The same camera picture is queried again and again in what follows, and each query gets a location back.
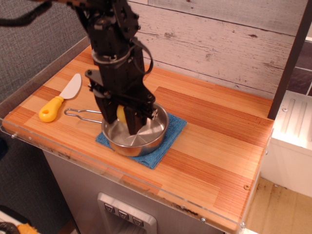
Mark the grey toy fridge cabinet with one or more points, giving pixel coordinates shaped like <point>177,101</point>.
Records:
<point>80,185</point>

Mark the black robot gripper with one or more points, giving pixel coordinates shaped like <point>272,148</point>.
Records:
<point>119,81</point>

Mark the clear acrylic table guard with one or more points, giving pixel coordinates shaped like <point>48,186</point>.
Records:
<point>207,172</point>

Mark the dark right frame post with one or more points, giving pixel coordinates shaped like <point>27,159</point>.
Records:
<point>292,60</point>

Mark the yellow toy potato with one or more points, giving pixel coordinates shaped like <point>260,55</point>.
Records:
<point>121,114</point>

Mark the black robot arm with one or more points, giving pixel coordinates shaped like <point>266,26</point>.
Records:
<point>111,26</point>

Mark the blue cloth mat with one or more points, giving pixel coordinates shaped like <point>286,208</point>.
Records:
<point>176,125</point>

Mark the white toy sink unit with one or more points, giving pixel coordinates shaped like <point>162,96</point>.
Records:
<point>288,157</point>

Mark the orange object bottom left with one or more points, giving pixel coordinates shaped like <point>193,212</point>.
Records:
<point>26,229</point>

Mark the silver dispenser button panel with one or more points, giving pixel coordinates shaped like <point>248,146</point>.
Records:
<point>121,218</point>

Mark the yellow handled toy knife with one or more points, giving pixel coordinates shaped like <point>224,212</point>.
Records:
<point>49,111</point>

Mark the stainless steel pan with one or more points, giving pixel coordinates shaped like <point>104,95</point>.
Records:
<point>116,135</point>

